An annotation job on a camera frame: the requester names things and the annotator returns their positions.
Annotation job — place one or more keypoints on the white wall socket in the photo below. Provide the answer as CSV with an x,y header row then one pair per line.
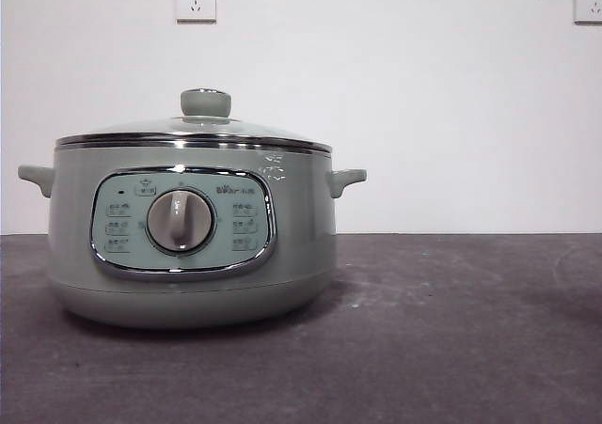
x,y
196,1
589,5

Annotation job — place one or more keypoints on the glass lid with green knob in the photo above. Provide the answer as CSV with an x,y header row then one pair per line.
x,y
205,102

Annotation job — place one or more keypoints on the sage green electric cooking pot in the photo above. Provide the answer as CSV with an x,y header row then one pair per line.
x,y
301,236

